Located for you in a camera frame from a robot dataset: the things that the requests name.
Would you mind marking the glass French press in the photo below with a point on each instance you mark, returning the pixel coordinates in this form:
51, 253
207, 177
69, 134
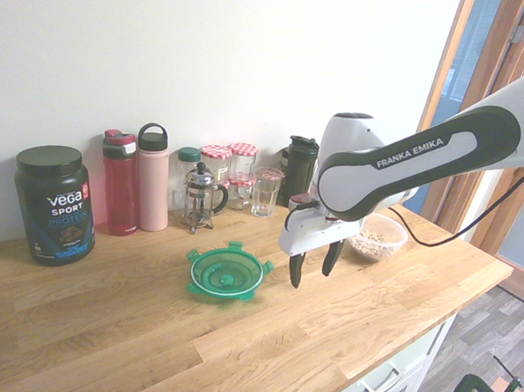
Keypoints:
200, 200

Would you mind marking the small jar red gingham lid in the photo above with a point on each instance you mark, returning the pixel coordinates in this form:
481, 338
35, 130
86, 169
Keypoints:
240, 194
270, 173

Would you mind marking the clear jar with green lid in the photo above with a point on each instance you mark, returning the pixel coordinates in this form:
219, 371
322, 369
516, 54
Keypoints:
185, 162

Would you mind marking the clear glass tumbler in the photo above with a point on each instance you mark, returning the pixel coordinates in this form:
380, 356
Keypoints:
266, 196

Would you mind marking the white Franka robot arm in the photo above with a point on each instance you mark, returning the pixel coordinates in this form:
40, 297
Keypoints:
428, 163

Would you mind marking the red water bottle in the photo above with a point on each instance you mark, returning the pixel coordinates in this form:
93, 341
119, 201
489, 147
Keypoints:
119, 189

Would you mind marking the black shaker bottle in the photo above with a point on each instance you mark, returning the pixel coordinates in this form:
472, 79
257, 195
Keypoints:
298, 171

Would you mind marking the wooden door frame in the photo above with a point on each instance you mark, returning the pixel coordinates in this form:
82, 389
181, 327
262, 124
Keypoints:
513, 66

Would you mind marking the black Vega protein tub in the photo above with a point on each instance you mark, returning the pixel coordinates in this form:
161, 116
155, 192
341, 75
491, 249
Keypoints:
54, 207

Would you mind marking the metal door hinge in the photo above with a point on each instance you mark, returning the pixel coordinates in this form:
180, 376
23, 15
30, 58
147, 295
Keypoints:
518, 33

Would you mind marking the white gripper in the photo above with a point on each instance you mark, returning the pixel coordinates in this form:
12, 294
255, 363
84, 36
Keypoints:
313, 234

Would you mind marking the tall jar red gingham lid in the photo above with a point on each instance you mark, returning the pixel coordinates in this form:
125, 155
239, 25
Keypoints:
243, 160
215, 158

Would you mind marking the pink water bottle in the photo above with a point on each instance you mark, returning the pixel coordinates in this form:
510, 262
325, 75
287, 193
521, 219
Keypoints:
151, 187

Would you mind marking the green plastic container lid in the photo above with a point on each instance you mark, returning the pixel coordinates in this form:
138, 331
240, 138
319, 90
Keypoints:
224, 272

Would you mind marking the clear bowl with cereal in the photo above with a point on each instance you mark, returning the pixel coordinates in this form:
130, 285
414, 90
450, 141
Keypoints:
385, 244

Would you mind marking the white kitchen cabinet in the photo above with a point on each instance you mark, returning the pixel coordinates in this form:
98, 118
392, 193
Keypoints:
402, 375

